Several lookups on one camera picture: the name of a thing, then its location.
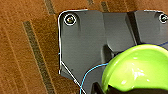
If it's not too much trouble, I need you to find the green bowl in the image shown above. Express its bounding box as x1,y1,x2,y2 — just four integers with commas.
101,44,168,93

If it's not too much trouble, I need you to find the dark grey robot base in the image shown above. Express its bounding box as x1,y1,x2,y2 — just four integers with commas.
57,9,168,94

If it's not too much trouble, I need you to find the silver base bolt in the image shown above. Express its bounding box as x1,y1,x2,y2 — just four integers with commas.
158,13,168,25
63,13,78,28

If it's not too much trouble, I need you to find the thin blue cable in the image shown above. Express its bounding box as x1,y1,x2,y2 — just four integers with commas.
81,42,168,94

